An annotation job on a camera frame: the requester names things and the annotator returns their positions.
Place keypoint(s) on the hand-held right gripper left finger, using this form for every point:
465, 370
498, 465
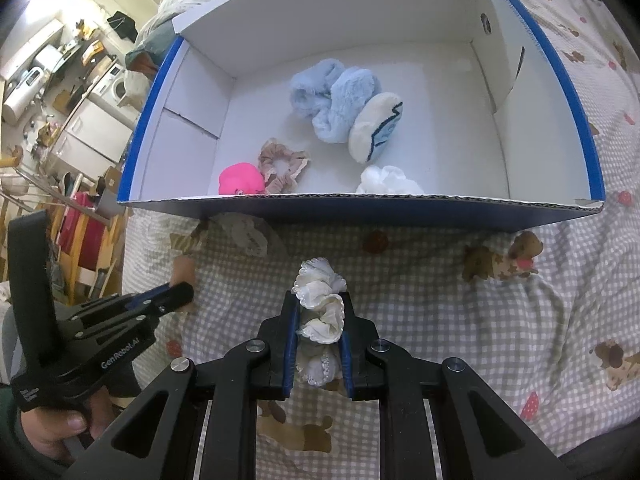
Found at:
290, 347

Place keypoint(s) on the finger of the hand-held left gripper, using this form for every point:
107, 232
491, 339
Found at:
142, 297
172, 299

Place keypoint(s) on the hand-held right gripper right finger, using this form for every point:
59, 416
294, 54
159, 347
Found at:
346, 360

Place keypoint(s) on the peach cylindrical soft toy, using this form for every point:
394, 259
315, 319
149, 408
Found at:
182, 277

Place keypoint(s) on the lace-edged scrunchie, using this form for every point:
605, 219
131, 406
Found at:
320, 310

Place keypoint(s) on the pink rubber duck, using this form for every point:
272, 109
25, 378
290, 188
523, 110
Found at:
240, 179

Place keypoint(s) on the brown lace scrunchie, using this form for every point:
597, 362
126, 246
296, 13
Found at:
282, 165

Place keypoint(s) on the white fluffy scrunchie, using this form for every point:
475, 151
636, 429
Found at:
390, 180

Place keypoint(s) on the blue cardboard box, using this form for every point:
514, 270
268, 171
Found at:
350, 110

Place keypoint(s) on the blue plush toy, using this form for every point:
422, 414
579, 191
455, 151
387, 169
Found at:
340, 105

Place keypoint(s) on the person's left hand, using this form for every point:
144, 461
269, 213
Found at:
55, 430

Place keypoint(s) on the red cloth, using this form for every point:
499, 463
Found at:
82, 230

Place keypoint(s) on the grey bin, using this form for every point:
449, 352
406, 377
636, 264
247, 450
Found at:
107, 201

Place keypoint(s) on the white kitchen cabinets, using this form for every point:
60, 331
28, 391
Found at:
87, 130

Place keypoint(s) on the white washing machine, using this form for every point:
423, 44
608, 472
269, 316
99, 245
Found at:
118, 89

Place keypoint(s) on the folded blue clothes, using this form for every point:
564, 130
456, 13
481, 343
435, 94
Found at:
142, 60

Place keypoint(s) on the white kitchen appliance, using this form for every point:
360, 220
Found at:
24, 91

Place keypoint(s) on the person's grey clothing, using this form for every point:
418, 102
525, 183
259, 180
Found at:
600, 455

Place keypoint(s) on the black hanging garment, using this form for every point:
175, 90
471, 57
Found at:
122, 24

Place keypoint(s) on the printed quilt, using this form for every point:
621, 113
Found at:
167, 12

